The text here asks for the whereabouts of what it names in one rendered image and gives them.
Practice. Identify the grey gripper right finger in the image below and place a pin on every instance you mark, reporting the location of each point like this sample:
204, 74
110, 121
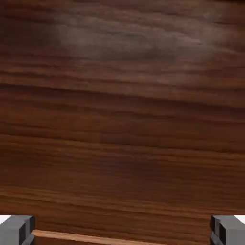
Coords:
229, 232

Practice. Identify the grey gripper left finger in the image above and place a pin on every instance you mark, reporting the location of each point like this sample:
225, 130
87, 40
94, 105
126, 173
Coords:
13, 231

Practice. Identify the dark wood cabinet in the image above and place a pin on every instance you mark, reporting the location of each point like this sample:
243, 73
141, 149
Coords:
80, 237

